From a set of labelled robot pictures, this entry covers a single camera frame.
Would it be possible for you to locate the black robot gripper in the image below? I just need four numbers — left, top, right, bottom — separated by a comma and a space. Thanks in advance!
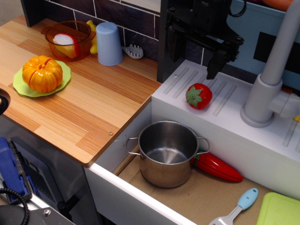
166, 0, 244, 80

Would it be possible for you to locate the red toy strawberry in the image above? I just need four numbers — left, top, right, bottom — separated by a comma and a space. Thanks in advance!
186, 83, 213, 110

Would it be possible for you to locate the stainless steel pot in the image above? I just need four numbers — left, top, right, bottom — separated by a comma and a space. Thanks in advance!
127, 120, 210, 188

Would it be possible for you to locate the grey toy faucet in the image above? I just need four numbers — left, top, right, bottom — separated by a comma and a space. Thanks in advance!
240, 0, 300, 128

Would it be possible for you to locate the light blue plastic cup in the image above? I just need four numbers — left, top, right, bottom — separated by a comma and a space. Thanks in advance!
96, 22, 123, 66

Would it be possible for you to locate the yellow toy utensil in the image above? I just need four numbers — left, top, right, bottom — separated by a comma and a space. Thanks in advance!
86, 19, 98, 55

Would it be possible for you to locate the white toy sink unit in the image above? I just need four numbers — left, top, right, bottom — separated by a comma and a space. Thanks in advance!
85, 61, 300, 225

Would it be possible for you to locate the red toy chili pepper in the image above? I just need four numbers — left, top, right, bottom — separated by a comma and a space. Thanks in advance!
191, 152, 244, 182

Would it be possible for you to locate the yellow toy cheese wedge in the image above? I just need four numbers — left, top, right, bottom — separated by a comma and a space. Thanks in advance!
56, 45, 79, 59

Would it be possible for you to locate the orange transparent bowl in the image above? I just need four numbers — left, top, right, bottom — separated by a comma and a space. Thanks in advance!
41, 20, 96, 61

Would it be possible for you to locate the red white toy radish slice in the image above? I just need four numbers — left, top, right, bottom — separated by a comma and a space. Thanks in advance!
53, 33, 80, 54

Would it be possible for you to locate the orange toy pumpkin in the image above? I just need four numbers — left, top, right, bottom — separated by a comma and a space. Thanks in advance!
22, 55, 63, 93

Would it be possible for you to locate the light green plate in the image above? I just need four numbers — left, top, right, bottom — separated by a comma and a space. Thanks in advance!
13, 60, 71, 98

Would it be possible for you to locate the lime green cutting board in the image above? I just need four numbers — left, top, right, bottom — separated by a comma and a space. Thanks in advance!
256, 192, 300, 225

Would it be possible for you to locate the blue clamp tool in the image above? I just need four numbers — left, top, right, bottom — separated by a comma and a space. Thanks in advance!
0, 137, 33, 200

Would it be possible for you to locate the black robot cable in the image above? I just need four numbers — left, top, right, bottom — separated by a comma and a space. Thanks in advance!
228, 0, 248, 18

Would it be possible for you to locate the blue handled white spatula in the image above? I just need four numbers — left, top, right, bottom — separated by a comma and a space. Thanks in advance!
210, 188, 259, 225

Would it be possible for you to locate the black braided cable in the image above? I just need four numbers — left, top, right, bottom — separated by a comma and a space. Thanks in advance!
0, 187, 30, 225

